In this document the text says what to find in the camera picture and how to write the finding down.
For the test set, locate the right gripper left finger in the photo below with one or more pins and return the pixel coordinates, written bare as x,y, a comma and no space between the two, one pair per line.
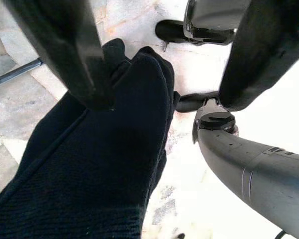
64,49

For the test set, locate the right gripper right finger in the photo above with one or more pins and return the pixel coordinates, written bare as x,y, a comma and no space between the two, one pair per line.
264,49

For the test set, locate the black shirt green logo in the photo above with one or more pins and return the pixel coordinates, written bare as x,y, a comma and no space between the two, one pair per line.
89,161

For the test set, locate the silver metal clothes rack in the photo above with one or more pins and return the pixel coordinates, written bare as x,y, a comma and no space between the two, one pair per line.
15,73

